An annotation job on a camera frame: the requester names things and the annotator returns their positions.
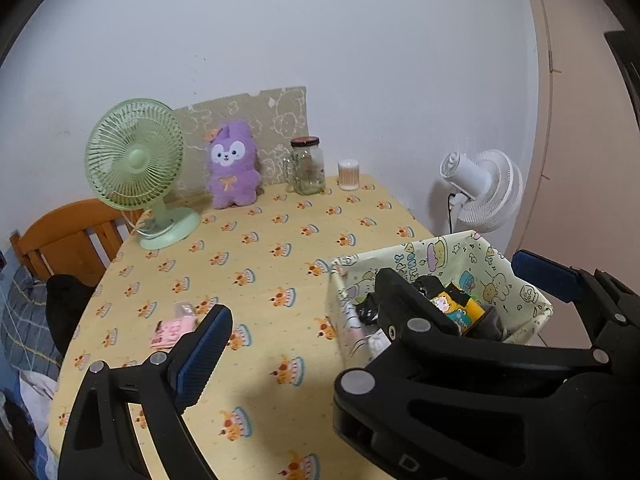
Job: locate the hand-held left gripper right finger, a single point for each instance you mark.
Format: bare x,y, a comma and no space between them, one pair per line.
545,275

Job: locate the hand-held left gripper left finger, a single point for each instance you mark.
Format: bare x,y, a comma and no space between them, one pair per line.
202,355

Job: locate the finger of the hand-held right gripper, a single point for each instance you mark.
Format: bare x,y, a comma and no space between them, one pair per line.
400,310

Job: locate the pink small packet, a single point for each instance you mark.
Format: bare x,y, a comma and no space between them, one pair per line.
172,332

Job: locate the colourful cartoon pouch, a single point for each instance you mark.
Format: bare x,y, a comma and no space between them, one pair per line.
452,310

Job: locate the long clear plastic pack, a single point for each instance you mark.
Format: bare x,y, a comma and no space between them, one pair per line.
352,332

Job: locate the grey cloth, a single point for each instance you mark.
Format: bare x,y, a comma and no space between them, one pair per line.
492,322

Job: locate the cartoon printed storage box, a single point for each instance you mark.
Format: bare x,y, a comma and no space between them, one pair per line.
450,255

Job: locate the small clear plastic packet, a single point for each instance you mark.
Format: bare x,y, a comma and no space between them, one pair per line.
184,310

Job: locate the white standing fan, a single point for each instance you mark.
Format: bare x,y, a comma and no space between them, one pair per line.
480,185

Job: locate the yellow printed tablecloth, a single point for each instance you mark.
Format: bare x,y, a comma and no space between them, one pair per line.
280,270

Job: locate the black cloth on chair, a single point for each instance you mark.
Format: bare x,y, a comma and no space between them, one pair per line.
67,310

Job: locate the cotton swab container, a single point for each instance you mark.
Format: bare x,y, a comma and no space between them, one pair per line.
349,175

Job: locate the glass jar with black lid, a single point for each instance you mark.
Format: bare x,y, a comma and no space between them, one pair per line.
307,170

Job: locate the white bedding cloth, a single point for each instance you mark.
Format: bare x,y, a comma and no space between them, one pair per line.
37,410

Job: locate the blue plaid bedding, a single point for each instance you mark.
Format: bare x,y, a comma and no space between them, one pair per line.
25,320

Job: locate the wooden chair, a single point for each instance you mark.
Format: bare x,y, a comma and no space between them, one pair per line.
65,235

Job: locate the purple plush toy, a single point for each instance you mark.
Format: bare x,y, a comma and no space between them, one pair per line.
232,170

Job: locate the green desk fan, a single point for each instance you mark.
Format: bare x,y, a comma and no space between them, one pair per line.
135,160

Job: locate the beige printed board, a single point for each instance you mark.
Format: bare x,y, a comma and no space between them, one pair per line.
280,115

